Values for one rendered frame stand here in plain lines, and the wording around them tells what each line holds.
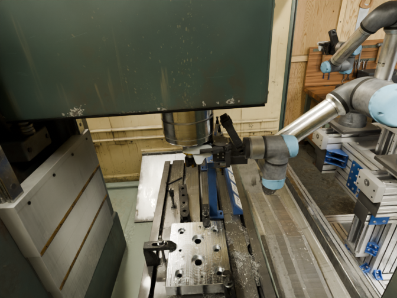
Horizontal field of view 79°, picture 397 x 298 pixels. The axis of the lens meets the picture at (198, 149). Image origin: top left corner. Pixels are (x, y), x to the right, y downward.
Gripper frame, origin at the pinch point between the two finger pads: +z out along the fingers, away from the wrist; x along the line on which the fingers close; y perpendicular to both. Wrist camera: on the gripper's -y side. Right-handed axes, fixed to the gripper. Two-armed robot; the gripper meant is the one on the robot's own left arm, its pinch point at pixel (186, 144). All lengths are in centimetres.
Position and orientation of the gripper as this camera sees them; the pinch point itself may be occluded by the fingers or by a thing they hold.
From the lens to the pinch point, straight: 77.4
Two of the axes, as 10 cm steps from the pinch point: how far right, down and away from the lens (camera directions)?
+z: -10.0, 0.4, 0.0
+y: 0.4, 8.8, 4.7
